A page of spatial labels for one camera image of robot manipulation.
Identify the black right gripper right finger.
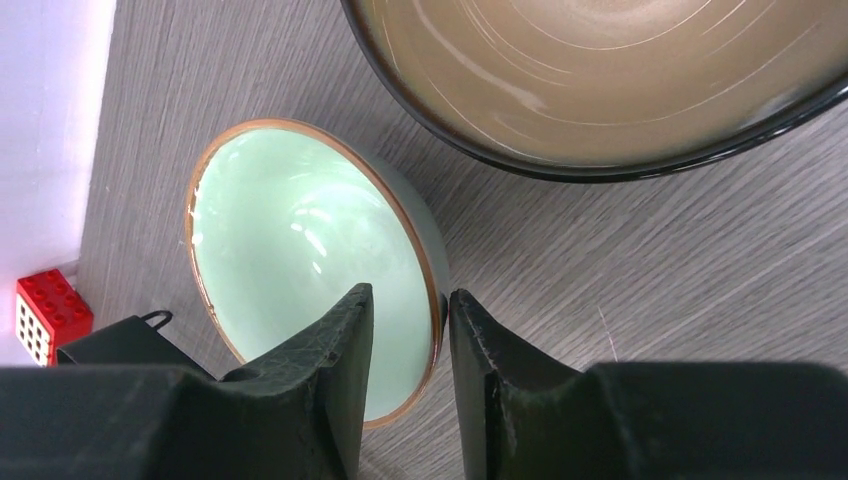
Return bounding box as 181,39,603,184
449,290,847,479

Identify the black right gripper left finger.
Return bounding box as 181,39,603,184
1,283,374,479

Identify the celadon bowl with flower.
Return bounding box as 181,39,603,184
184,118,450,429

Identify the dark blue glazed bowl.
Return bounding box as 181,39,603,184
342,1,847,183

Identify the black wire dish rack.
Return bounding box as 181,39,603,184
56,310,213,379

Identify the red box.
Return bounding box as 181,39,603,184
14,269,94,367

